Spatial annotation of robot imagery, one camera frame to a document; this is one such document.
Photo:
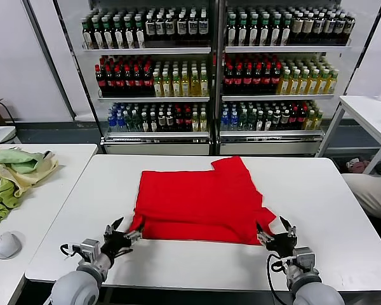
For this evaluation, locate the dark bottle beige label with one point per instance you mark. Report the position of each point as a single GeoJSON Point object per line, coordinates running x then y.
{"type": "Point", "coordinates": [318, 27]}
{"type": "Point", "coordinates": [349, 27]}
{"type": "Point", "coordinates": [329, 27]}
{"type": "Point", "coordinates": [297, 28]}
{"type": "Point", "coordinates": [339, 27]}
{"type": "Point", "coordinates": [308, 28]}

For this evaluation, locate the olive green towel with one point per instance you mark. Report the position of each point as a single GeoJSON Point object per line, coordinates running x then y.
{"type": "Point", "coordinates": [0, 203]}

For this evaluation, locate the cream yellow garment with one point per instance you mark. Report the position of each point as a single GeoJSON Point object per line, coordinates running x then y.
{"type": "Point", "coordinates": [35, 178]}

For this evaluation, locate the small blue water bottle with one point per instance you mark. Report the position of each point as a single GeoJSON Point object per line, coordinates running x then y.
{"type": "Point", "coordinates": [224, 120]}
{"type": "Point", "coordinates": [234, 120]}
{"type": "Point", "coordinates": [111, 122]}
{"type": "Point", "coordinates": [120, 122]}

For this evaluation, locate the dark tea bottle blue-white label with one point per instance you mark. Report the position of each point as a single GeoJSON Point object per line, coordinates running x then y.
{"type": "Point", "coordinates": [160, 29]}
{"type": "Point", "coordinates": [182, 29]}
{"type": "Point", "coordinates": [150, 29]}
{"type": "Point", "coordinates": [193, 28]}
{"type": "Point", "coordinates": [170, 29]}
{"type": "Point", "coordinates": [203, 28]}

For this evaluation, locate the small red-cap cola bottle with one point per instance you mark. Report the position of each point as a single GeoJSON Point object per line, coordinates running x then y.
{"type": "Point", "coordinates": [293, 120]}
{"type": "Point", "coordinates": [187, 122]}
{"type": "Point", "coordinates": [301, 120]}
{"type": "Point", "coordinates": [178, 122]}

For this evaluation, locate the beige trouser leg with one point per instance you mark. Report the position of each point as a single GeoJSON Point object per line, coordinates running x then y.
{"type": "Point", "coordinates": [374, 193]}

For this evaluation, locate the green-cap bottle white label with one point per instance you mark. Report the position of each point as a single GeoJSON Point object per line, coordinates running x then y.
{"type": "Point", "coordinates": [140, 39]}
{"type": "Point", "coordinates": [119, 39]}
{"type": "Point", "coordinates": [129, 39]}
{"type": "Point", "coordinates": [275, 35]}
{"type": "Point", "coordinates": [88, 39]}
{"type": "Point", "coordinates": [231, 35]}
{"type": "Point", "coordinates": [264, 35]}
{"type": "Point", "coordinates": [99, 39]}
{"type": "Point", "coordinates": [253, 35]}
{"type": "Point", "coordinates": [242, 35]}
{"type": "Point", "coordinates": [109, 39]}
{"type": "Point", "coordinates": [285, 35]}

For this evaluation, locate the drinks display cabinet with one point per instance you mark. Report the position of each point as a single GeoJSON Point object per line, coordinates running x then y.
{"type": "Point", "coordinates": [266, 147]}
{"type": "Point", "coordinates": [155, 147]}

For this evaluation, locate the pink cloth pile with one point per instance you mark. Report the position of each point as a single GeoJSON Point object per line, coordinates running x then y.
{"type": "Point", "coordinates": [357, 166]}

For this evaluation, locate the red t-shirt with bear print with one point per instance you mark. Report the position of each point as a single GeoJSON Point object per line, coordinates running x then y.
{"type": "Point", "coordinates": [197, 203]}

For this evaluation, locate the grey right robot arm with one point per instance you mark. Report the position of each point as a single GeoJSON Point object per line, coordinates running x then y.
{"type": "Point", "coordinates": [317, 292]}

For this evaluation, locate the small green-tinted water bottle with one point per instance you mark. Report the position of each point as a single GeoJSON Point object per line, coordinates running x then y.
{"type": "Point", "coordinates": [136, 122]}
{"type": "Point", "coordinates": [243, 120]}
{"type": "Point", "coordinates": [128, 122]}
{"type": "Point", "coordinates": [251, 120]}

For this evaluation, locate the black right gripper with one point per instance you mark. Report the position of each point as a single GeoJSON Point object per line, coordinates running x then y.
{"type": "Point", "coordinates": [282, 244]}

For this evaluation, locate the white rounded-corner board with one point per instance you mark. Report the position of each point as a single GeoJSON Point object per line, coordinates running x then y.
{"type": "Point", "coordinates": [0, 135]}

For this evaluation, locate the pale green garment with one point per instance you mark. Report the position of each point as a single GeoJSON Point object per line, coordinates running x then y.
{"type": "Point", "coordinates": [16, 159]}

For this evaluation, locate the white metal shelf board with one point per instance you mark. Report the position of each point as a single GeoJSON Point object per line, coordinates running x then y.
{"type": "Point", "coordinates": [285, 49]}
{"type": "Point", "coordinates": [276, 97]}
{"type": "Point", "coordinates": [155, 134]}
{"type": "Point", "coordinates": [146, 51]}
{"type": "Point", "coordinates": [270, 133]}
{"type": "Point", "coordinates": [152, 99]}

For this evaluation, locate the small yellow drink bottle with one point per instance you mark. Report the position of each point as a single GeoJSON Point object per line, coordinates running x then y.
{"type": "Point", "coordinates": [317, 120]}
{"type": "Point", "coordinates": [309, 120]}
{"type": "Point", "coordinates": [195, 122]}
{"type": "Point", "coordinates": [203, 122]}

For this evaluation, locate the small dark bottle white cap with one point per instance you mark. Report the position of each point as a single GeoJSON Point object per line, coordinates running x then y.
{"type": "Point", "coordinates": [260, 120]}
{"type": "Point", "coordinates": [268, 120]}
{"type": "Point", "coordinates": [284, 120]}
{"type": "Point", "coordinates": [161, 122]}
{"type": "Point", "coordinates": [153, 122]}
{"type": "Point", "coordinates": [169, 122]}
{"type": "Point", "coordinates": [145, 122]}
{"type": "Point", "coordinates": [276, 120]}

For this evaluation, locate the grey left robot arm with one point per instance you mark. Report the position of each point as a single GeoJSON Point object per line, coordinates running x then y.
{"type": "Point", "coordinates": [76, 286]}

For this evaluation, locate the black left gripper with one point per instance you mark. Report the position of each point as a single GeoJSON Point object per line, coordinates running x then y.
{"type": "Point", "coordinates": [114, 243]}

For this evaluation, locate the grey computer mouse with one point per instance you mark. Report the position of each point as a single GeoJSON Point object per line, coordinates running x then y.
{"type": "Point", "coordinates": [7, 245]}

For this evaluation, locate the white side table with legs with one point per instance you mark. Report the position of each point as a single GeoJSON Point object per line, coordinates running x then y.
{"type": "Point", "coordinates": [368, 117]}

